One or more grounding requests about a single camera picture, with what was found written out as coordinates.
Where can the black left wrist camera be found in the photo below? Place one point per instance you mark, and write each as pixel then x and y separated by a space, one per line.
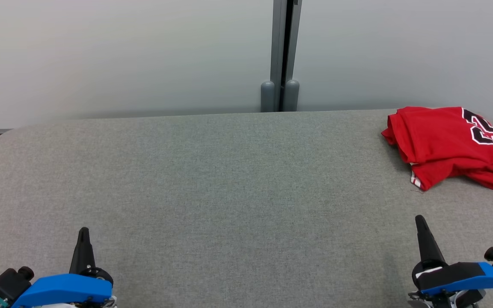
pixel 7 284

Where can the red shorts with white band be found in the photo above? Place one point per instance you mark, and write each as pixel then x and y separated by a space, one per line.
pixel 488 182

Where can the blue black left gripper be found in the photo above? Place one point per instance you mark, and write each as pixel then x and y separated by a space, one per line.
pixel 66 291

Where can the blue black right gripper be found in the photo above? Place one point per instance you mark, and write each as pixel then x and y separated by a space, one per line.
pixel 452 276

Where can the red jersey with white sleeves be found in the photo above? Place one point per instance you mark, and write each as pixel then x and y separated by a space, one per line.
pixel 439 137

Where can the grey metal partition post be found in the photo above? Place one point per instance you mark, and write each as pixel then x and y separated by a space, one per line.
pixel 283 51

